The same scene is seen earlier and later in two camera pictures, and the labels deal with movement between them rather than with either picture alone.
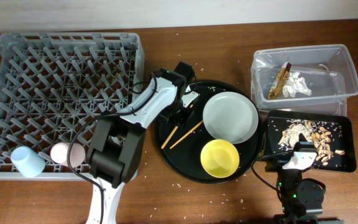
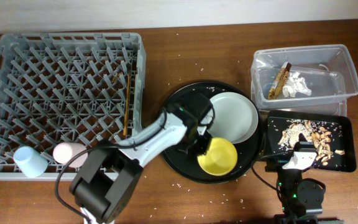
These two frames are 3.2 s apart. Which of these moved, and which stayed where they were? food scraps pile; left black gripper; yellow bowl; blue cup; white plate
Moved: left black gripper
Stayed: blue cup; yellow bowl; white plate; food scraps pile
